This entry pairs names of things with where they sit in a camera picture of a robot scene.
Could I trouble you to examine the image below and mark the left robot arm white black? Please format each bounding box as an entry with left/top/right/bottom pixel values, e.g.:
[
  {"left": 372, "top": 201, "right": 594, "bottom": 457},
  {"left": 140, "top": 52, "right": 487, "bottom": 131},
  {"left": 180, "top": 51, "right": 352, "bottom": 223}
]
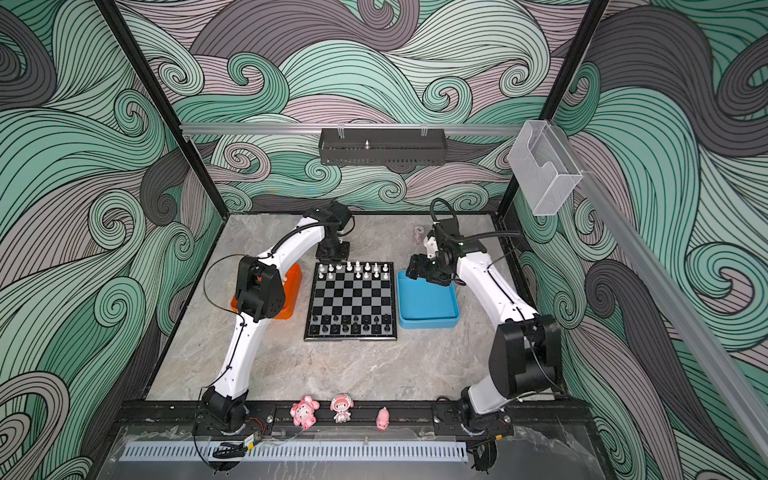
[{"left": 201, "top": 201, "right": 353, "bottom": 432}]

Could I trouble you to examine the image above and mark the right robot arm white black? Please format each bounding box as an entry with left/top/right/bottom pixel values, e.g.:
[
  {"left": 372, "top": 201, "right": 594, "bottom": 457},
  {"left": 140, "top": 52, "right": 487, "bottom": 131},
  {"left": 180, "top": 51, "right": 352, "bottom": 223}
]
[{"left": 406, "top": 252, "right": 562, "bottom": 416}]

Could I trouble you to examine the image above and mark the blue plastic bin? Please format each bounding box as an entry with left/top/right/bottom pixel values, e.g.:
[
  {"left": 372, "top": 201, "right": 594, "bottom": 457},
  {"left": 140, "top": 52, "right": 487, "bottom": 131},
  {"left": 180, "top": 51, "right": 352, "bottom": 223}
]
[{"left": 396, "top": 270, "right": 460, "bottom": 329}]

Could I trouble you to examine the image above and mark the pink patterned roll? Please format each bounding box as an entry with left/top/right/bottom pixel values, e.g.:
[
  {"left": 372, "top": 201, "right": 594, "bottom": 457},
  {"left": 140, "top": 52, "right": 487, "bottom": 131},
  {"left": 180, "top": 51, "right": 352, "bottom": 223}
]
[{"left": 412, "top": 225, "right": 425, "bottom": 245}]

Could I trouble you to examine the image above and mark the orange plastic bin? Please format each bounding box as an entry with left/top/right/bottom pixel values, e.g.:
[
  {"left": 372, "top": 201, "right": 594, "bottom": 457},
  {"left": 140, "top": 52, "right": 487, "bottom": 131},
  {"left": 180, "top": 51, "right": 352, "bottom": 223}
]
[{"left": 231, "top": 257, "right": 302, "bottom": 321}]

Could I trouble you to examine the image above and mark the black white chessboard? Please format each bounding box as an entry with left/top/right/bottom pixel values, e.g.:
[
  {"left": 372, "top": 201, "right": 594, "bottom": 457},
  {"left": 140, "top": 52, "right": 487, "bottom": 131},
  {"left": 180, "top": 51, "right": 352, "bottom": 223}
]
[{"left": 304, "top": 261, "right": 398, "bottom": 342}]

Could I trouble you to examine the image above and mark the black hanging tray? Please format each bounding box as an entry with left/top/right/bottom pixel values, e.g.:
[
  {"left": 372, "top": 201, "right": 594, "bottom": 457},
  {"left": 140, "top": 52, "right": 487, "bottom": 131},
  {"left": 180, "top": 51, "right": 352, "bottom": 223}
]
[{"left": 318, "top": 129, "right": 448, "bottom": 167}]

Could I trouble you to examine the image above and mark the pink hat doll figurine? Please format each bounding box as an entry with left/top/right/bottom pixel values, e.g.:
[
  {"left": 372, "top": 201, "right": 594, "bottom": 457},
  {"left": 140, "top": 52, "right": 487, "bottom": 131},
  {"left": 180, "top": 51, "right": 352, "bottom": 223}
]
[{"left": 330, "top": 393, "right": 354, "bottom": 424}]

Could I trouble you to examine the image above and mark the small pink pig figurine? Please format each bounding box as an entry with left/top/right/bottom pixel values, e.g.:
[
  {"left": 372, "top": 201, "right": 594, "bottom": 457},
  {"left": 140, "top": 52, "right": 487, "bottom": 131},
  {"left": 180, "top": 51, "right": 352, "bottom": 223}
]
[{"left": 375, "top": 407, "right": 390, "bottom": 431}]

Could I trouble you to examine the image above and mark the pink big-eared figurine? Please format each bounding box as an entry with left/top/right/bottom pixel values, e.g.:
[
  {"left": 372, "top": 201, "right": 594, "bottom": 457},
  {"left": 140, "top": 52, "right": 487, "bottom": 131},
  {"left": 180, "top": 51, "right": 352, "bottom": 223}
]
[{"left": 289, "top": 395, "right": 320, "bottom": 430}]

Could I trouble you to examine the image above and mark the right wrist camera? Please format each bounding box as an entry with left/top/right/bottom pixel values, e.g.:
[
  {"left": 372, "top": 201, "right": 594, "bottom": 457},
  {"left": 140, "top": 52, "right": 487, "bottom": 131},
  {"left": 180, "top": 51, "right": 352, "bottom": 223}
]
[{"left": 424, "top": 218, "right": 463, "bottom": 259}]

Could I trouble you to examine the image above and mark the clear plastic wall box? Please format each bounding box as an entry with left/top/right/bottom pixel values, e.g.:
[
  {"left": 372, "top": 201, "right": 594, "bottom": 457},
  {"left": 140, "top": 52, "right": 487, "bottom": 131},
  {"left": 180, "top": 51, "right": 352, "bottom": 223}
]
[{"left": 507, "top": 120, "right": 583, "bottom": 216}]

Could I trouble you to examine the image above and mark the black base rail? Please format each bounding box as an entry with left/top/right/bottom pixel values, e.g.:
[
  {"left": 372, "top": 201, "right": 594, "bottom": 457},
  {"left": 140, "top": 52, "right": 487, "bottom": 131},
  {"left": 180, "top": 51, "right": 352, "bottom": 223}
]
[{"left": 117, "top": 398, "right": 591, "bottom": 438}]

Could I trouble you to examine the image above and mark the aluminium rail back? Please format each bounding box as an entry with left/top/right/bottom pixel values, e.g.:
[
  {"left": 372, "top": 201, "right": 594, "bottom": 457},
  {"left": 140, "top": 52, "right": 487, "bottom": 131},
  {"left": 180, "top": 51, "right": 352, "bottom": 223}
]
[{"left": 179, "top": 122, "right": 522, "bottom": 137}]

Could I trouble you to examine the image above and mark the aluminium rail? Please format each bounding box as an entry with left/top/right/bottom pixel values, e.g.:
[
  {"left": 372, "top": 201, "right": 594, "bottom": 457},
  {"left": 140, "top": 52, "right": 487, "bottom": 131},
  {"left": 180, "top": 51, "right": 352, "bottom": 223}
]
[
  {"left": 545, "top": 122, "right": 767, "bottom": 460},
  {"left": 179, "top": 122, "right": 522, "bottom": 137}
]

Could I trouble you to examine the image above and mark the white slotted cable duct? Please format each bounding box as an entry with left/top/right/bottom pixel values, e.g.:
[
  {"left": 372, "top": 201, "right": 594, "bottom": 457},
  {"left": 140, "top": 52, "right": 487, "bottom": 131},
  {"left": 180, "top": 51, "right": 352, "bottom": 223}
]
[{"left": 117, "top": 441, "right": 468, "bottom": 463}]

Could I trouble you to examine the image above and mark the aluminium rail right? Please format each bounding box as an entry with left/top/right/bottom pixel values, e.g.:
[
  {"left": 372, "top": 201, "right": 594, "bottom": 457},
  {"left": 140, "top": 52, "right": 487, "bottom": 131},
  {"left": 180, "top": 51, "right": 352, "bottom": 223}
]
[{"left": 545, "top": 122, "right": 767, "bottom": 460}]

